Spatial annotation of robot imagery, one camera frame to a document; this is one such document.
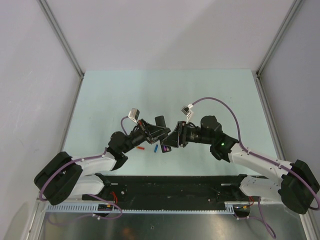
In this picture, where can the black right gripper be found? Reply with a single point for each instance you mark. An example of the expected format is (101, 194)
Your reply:
(178, 137)

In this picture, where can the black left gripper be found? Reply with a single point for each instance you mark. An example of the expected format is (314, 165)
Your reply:
(143, 126)

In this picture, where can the black remote control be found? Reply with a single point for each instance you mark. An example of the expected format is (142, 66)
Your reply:
(160, 122)

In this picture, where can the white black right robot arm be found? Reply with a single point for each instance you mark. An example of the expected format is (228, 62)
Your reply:
(292, 183)

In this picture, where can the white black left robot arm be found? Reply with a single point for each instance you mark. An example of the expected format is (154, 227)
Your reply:
(65, 176)

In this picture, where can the light blue battery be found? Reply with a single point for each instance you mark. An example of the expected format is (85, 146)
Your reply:
(156, 148)

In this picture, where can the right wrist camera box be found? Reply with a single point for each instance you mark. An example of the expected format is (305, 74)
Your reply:
(187, 111)

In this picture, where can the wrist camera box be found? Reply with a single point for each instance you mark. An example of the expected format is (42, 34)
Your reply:
(187, 111)
(134, 115)

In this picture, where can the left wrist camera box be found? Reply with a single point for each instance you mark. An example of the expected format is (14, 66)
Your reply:
(134, 115)

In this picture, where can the grey slotted cable duct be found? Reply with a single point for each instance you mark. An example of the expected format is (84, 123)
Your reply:
(101, 208)

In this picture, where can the aluminium frame post right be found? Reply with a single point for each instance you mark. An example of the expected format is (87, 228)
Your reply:
(284, 27)

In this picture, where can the aluminium frame post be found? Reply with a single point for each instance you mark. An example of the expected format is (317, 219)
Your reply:
(54, 24)
(284, 27)

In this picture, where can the aluminium frame post left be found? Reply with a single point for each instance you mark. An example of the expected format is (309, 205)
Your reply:
(54, 24)

